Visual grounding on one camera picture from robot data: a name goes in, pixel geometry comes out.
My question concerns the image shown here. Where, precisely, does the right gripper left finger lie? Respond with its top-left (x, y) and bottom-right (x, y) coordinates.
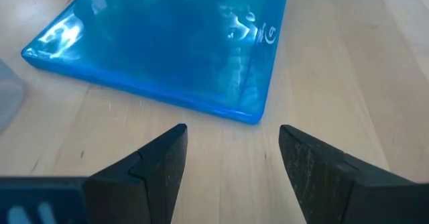
top-left (83, 123), bottom-right (189, 224)

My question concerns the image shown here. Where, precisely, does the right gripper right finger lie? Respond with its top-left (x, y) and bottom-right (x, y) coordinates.
top-left (279, 124), bottom-right (429, 224)

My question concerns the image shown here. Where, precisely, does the blue disc case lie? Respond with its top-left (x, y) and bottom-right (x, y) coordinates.
top-left (20, 0), bottom-right (290, 126)

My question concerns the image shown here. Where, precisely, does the clear plastic bin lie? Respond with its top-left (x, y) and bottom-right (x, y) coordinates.
top-left (0, 58), bottom-right (30, 135)

